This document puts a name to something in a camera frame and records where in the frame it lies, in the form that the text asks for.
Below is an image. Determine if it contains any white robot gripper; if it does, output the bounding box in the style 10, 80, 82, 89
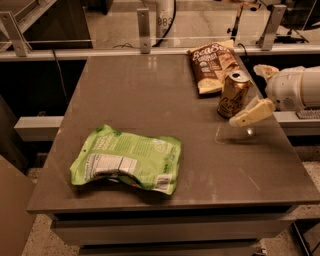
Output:
229, 64, 305, 127

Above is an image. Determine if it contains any orange LaCroix soda can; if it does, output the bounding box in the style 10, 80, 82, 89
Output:
217, 70, 252, 118

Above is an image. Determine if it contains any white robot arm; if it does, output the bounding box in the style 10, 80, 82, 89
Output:
229, 64, 320, 127

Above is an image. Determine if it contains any brown seaweed snack bag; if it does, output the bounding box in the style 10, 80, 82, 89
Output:
188, 40, 239, 94

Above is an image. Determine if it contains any green rice chip bag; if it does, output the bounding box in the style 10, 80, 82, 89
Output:
70, 125, 181, 195

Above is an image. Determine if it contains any grey table drawer cabinet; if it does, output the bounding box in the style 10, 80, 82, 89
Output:
51, 212, 294, 256

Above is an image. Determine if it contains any right metal rail bracket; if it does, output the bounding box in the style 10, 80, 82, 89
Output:
257, 4, 286, 51

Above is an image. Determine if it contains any metal rail bracket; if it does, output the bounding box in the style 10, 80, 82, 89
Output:
257, 4, 286, 51
0, 11, 31, 57
137, 8, 151, 54

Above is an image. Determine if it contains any black cable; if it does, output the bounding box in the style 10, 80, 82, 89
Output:
112, 0, 178, 50

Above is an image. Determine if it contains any white cylinder post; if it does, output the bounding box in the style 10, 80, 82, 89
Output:
155, 0, 176, 40

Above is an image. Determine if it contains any middle metal rail bracket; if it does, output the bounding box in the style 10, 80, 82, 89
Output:
137, 8, 151, 54

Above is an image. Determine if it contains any left metal rail bracket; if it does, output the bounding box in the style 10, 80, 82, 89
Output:
0, 11, 31, 57

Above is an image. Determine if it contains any metal guard rail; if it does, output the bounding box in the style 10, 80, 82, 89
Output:
0, 44, 320, 62

